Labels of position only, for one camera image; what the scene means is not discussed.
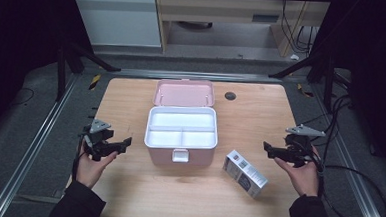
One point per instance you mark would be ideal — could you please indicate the person's left hand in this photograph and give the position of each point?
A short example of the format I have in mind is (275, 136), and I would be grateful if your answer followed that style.
(91, 170)

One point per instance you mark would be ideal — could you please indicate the round black table grommet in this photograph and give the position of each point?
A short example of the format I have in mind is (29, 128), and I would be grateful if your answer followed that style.
(230, 96)

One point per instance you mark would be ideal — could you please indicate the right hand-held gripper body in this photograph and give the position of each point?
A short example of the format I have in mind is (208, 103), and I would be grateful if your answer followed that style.
(298, 144)

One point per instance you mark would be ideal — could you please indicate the light wooden desk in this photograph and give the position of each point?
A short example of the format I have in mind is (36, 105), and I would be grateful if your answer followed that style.
(219, 9)

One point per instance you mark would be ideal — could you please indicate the person's right hand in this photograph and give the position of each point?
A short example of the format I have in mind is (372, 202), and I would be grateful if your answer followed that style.
(301, 179)

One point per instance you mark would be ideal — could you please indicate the small white floor object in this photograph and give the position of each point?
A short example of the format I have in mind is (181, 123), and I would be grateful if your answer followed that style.
(295, 57)

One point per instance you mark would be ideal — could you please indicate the white and blue medicine box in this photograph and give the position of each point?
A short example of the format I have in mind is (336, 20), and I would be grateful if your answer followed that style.
(245, 174)

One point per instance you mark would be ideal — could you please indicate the yellow and black tape strip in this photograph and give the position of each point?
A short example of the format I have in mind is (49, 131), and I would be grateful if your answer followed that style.
(95, 81)
(304, 90)

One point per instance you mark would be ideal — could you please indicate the pink storage box with lid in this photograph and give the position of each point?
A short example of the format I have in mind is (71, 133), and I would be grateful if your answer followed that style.
(183, 94)

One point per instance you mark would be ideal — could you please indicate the white divided tray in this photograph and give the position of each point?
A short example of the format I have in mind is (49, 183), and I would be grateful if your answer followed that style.
(181, 129)

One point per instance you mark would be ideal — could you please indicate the white cabinet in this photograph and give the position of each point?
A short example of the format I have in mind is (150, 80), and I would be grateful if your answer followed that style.
(119, 19)

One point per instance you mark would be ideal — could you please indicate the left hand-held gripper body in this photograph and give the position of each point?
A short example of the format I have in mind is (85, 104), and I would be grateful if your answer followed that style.
(98, 138)

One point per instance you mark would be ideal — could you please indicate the black metal stand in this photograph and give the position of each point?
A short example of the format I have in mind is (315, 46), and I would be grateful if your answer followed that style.
(319, 70)
(70, 58)

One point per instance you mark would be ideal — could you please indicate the long metal floor rail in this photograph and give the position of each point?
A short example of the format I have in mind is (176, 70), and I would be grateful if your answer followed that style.
(351, 177)
(28, 153)

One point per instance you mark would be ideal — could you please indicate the metal rail behind table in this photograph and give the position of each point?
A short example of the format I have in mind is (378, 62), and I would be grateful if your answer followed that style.
(196, 76)

